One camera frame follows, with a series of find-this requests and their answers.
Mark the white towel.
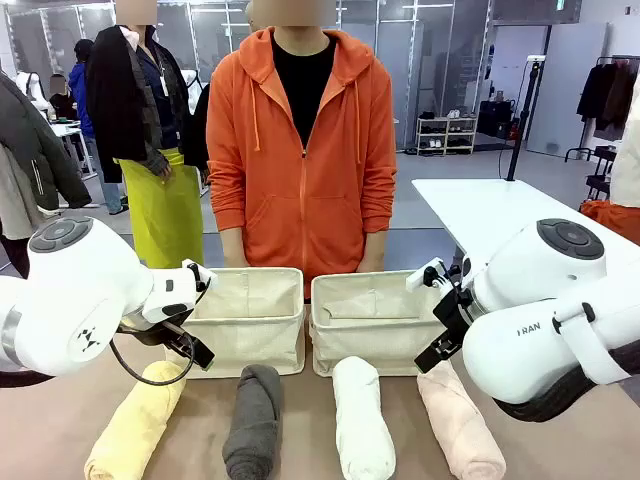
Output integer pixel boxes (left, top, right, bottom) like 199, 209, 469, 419
331, 355, 397, 480

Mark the person in orange hoodie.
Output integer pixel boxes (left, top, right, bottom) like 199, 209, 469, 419
205, 0, 399, 302

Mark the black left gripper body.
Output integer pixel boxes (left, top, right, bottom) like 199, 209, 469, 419
149, 321, 204, 359

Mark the pink towel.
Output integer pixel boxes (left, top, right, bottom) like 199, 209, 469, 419
416, 358, 507, 480

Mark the person in blue jacket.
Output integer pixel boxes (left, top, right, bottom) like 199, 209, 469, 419
68, 38, 129, 216

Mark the black tripod pole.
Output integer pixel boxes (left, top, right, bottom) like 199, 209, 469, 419
504, 54, 547, 182

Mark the grey towel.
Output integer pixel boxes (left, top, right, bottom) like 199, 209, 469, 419
222, 363, 284, 480

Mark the white shoe rack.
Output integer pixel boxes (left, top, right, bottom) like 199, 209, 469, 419
415, 115, 479, 157

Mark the black braided cable bundle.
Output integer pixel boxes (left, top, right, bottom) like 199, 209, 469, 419
492, 339, 640, 424

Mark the white side table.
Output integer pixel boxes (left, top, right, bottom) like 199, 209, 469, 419
411, 178, 640, 301

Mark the person in black jacket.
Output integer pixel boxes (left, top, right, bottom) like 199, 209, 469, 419
192, 0, 266, 172

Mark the person's left hand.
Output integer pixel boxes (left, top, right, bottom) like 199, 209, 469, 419
356, 229, 388, 274

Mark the person's right hand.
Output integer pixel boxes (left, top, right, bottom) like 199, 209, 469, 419
222, 229, 250, 269

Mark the white strap on right arm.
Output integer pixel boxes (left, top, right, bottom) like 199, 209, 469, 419
551, 301, 632, 386

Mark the beige fabric basket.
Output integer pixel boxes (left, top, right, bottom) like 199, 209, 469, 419
309, 269, 450, 377
180, 267, 306, 380

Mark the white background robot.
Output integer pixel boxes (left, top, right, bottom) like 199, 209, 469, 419
14, 69, 52, 115

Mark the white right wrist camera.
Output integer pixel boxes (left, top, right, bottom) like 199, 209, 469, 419
405, 256, 447, 294

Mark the figure in black coat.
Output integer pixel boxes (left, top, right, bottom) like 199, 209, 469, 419
85, 0, 211, 185

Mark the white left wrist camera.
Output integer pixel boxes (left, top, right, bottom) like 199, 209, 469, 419
180, 258, 219, 297

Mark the white background table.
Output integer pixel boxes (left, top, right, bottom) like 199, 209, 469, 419
48, 119, 97, 182

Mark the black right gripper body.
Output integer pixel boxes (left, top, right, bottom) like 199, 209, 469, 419
432, 287, 476, 347

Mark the black suitcase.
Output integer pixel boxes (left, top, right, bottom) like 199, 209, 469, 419
477, 98, 517, 139

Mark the clothes rack with dark garments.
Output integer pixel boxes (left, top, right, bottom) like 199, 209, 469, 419
576, 54, 640, 146

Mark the yellow towel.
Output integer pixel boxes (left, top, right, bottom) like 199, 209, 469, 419
83, 360, 187, 480

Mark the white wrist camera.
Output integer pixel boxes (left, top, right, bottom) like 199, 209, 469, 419
180, 258, 219, 297
405, 256, 447, 294

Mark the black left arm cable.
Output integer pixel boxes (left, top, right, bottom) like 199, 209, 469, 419
108, 327, 197, 387

